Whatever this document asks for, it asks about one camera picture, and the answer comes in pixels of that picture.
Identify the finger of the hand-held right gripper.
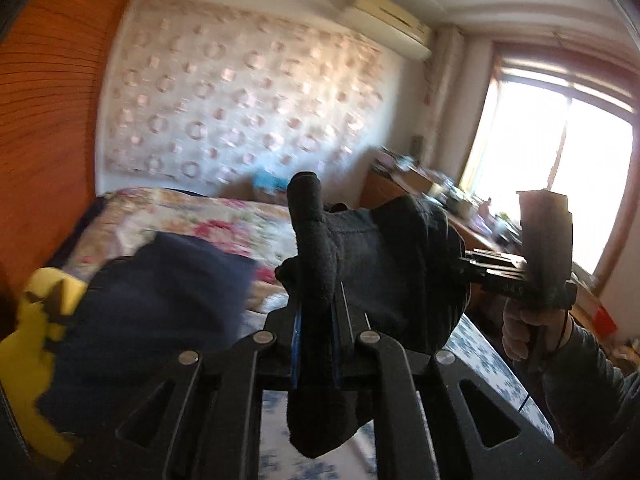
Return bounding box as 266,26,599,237
459,249,526,287

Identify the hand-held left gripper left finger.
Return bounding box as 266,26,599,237
42,304,304,480

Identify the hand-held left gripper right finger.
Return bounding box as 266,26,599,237
335,304,584,480

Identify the black fleece garment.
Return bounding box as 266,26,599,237
275,171,473,460

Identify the person's right forearm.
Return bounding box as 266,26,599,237
537,320,640,466

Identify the person's right hand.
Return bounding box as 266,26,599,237
501,300,553,361

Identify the bright window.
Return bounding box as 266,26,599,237
460,42,640,281

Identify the blue and white floral bedsheet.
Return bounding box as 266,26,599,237
257,310,556,480

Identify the long wooden sideboard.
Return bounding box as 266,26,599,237
360,160,621,336

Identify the navy blue cloth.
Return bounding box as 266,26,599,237
37,232,258,436

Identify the bed with floral quilt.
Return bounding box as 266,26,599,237
50,187,301,321

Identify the blue tissue pack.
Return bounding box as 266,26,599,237
250,170,288,196

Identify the white patterned window curtain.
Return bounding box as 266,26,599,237
425,25,468,161

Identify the yellow cloth with black lace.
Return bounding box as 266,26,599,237
0,266,88,463

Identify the brown wooden wardrobe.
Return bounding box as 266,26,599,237
0,0,151,281

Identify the sheer circle-patterned wall curtain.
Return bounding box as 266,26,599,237
102,0,386,186

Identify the white wall air conditioner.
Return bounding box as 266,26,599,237
337,0,433,61

